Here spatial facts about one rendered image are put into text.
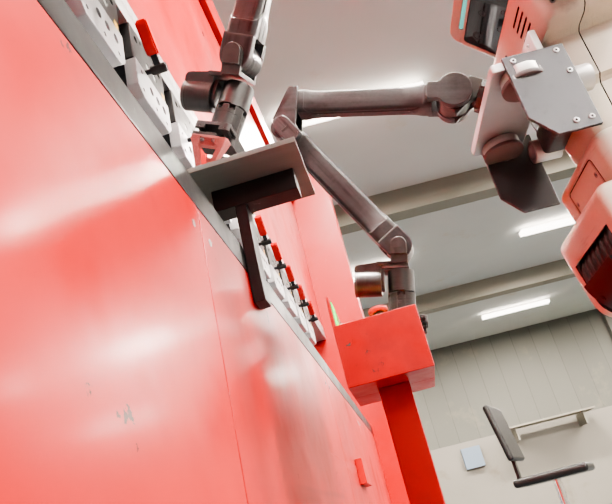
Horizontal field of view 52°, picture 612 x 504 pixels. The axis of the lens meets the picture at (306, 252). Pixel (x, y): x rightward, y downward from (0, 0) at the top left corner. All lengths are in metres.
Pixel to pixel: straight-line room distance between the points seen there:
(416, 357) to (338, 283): 2.16
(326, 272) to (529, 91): 2.39
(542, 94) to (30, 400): 0.88
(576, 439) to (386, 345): 12.15
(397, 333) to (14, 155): 0.88
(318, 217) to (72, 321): 3.09
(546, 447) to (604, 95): 12.10
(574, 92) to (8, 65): 0.84
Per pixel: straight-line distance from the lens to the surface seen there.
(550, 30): 1.19
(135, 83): 1.17
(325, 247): 3.38
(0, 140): 0.41
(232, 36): 1.18
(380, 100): 1.47
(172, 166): 0.75
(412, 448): 1.21
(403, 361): 1.16
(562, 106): 1.06
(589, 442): 13.33
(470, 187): 6.57
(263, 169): 1.06
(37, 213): 0.42
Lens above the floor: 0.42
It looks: 25 degrees up
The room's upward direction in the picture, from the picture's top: 14 degrees counter-clockwise
